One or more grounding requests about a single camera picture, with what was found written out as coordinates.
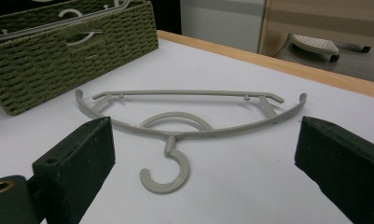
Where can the grey plastic clothes hanger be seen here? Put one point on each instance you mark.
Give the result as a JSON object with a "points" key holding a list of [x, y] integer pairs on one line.
{"points": [[237, 129], [70, 11], [51, 24]]}

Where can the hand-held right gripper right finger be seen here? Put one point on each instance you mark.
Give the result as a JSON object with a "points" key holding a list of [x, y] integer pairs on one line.
{"points": [[346, 168]]}

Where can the green woven basket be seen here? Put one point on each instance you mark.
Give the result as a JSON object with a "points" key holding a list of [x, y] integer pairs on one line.
{"points": [[44, 74]]}

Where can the office chair base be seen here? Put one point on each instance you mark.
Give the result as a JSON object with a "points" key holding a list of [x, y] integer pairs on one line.
{"points": [[315, 43]]}

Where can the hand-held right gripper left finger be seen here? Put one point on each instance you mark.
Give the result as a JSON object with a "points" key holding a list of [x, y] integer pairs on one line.
{"points": [[79, 158]]}

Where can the white cabinet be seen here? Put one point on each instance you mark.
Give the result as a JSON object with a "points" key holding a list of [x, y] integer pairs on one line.
{"points": [[222, 25]]}

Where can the white table sheet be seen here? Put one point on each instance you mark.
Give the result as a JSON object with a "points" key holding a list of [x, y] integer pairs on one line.
{"points": [[237, 186]]}

